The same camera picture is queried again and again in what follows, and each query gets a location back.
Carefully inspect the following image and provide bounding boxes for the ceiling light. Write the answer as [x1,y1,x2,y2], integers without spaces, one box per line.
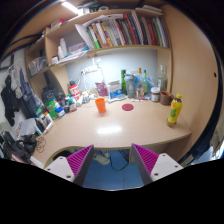
[61,1,81,15]

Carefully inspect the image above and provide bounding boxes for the white round-headed handheld device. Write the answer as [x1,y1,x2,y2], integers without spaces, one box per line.
[108,96,128,103]

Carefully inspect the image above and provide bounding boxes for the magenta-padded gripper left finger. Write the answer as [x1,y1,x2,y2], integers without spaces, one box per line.
[44,144,95,187]

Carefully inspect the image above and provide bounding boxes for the white shoe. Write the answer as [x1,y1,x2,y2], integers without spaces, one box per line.
[93,151,111,166]

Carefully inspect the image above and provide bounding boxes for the grey shaker bottle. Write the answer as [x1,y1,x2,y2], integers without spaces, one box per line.
[123,73,137,99]

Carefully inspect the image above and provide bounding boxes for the black boxy device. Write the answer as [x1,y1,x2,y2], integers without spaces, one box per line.
[41,87,56,104]

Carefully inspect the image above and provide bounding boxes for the wooden shelf unit with books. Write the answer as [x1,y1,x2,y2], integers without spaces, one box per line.
[24,4,173,101]

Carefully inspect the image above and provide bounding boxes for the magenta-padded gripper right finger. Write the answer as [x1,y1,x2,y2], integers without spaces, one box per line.
[129,143,184,186]

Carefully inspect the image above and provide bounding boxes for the white and blue box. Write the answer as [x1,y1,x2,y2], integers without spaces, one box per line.
[107,79,127,100]

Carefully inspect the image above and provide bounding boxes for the green-capped glass bottle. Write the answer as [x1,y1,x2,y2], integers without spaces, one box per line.
[142,69,150,96]

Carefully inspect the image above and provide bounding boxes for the red and white canister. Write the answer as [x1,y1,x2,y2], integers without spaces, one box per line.
[68,83,80,98]

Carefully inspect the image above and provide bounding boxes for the green plastic bottle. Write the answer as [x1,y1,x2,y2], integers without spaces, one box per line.
[120,69,128,95]

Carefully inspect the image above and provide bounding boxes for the orange plastic cup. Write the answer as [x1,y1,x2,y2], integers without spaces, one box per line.
[94,97,107,114]

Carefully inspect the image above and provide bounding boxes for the brown mug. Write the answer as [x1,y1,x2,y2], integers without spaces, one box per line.
[159,90,173,107]

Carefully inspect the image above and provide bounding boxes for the black bag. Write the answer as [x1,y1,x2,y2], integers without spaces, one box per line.
[0,131,38,163]

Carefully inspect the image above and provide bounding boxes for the white power strip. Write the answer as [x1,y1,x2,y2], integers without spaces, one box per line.
[80,64,100,75]

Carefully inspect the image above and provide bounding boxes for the magenta pouch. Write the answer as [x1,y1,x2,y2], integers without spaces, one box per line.
[95,81,109,98]

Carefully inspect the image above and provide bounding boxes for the yellow drink bottle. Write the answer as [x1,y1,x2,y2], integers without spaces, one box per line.
[166,93,184,128]

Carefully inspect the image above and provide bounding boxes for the white cable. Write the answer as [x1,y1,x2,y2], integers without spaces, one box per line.
[79,68,101,101]

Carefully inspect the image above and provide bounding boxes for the tall clear glass bottle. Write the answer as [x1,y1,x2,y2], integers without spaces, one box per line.
[157,64,168,93]

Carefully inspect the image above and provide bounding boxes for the hanging dark clothes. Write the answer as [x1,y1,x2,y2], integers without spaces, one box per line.
[0,64,38,128]

